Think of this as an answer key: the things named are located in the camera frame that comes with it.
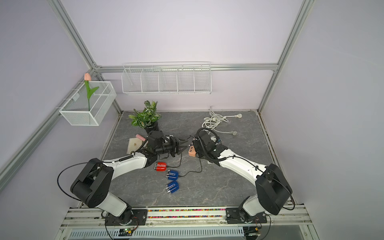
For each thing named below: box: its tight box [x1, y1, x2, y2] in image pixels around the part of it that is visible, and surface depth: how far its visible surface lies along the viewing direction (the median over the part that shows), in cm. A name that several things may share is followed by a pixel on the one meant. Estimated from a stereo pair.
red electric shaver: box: [154, 162, 168, 172], surface depth 91 cm
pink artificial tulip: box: [84, 73, 100, 111], surface depth 85 cm
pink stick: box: [135, 134, 146, 142], surface depth 104 cm
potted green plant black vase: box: [128, 100, 161, 135], surface depth 87 cm
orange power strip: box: [188, 145, 196, 157], surface depth 96 cm
